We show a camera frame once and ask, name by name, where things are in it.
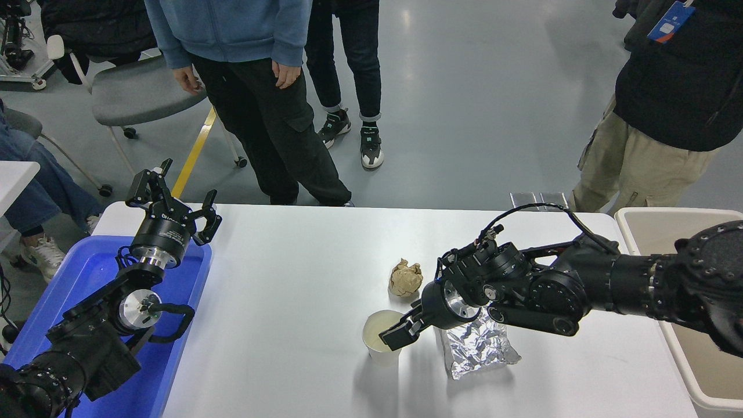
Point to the large pale bin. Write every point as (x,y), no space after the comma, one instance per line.
(650,235)

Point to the person's left hand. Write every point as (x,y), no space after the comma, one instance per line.
(287,74)

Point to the metal floor socket plate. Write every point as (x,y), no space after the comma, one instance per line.
(554,197)
(525,199)

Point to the black device on white stand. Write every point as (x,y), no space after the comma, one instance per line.
(17,55)

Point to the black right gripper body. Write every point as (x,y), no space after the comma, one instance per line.
(434,307)

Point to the silver foil tray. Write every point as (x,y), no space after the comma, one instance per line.
(476,348)

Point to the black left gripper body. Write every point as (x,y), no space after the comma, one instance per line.
(162,235)

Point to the person's right hand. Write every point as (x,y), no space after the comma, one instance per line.
(188,81)

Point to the blue plastic tray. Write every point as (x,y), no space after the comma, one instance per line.
(93,273)

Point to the white paper cup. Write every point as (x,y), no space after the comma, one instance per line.
(371,335)

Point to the crumpled tan paper ball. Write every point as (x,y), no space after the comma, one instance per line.
(406,278)

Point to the grey wheeled chair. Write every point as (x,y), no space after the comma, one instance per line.
(23,123)
(139,93)

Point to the white side table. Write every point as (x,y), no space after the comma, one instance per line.
(14,180)

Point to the person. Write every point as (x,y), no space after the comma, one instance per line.
(98,23)
(673,104)
(35,186)
(249,29)
(348,52)

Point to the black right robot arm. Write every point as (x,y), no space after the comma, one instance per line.
(609,273)

